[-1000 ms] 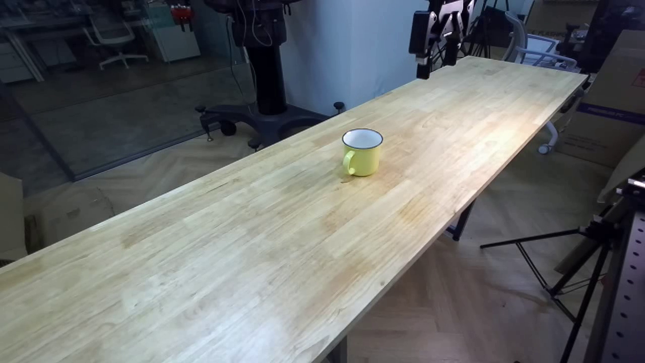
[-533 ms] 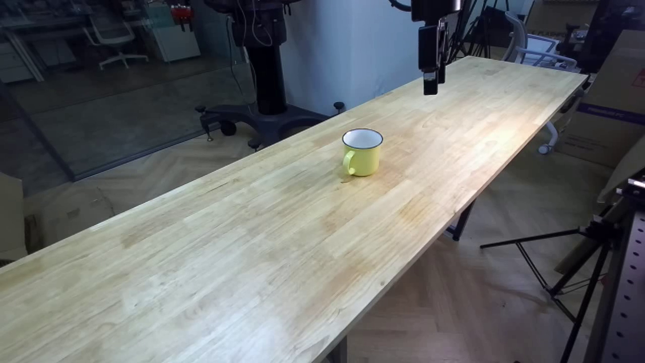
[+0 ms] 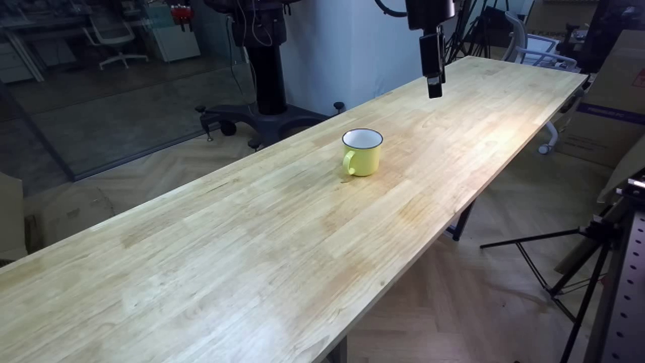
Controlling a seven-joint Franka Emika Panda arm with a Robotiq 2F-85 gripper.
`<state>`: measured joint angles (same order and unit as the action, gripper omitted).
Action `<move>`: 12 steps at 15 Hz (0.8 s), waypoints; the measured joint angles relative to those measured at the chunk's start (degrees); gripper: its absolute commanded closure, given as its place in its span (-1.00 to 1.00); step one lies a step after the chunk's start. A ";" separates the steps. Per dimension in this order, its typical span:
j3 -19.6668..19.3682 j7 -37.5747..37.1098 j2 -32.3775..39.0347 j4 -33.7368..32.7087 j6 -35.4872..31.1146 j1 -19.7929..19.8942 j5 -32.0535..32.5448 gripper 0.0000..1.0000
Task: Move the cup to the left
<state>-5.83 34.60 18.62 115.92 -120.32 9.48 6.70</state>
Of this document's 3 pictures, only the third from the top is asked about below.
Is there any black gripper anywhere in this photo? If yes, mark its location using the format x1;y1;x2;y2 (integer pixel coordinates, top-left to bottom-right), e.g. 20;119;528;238
417;26;450;102

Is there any yellow enamel mug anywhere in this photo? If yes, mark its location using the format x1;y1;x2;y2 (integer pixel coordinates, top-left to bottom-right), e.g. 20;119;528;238
338;127;388;179

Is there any grey office chair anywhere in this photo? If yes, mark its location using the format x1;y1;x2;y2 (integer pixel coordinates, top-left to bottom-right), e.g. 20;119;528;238
499;8;581;157

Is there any black table leg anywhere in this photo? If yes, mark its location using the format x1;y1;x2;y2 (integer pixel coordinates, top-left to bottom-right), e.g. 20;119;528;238
445;201;476;245

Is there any cardboard box with purple stripe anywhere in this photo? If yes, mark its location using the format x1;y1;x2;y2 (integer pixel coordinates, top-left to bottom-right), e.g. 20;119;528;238
555;29;645;171

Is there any perforated metal panel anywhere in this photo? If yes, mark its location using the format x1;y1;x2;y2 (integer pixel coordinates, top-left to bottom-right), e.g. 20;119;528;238
599;213;645;363

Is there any white office chair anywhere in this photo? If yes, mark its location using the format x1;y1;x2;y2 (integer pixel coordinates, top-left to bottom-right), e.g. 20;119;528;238
83;10;151;73

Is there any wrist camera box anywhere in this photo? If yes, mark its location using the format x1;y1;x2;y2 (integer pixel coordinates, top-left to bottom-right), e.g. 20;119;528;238
403;0;460;32

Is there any black cable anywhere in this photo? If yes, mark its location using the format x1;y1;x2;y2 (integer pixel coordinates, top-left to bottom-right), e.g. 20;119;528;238
374;0;409;21

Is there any black pedestal robot with red arms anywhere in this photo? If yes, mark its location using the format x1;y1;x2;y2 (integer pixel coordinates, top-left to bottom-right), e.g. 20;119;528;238
196;0;333;149

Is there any black camera tripod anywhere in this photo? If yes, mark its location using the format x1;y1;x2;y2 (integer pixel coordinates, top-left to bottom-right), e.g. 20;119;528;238
478;171;645;363

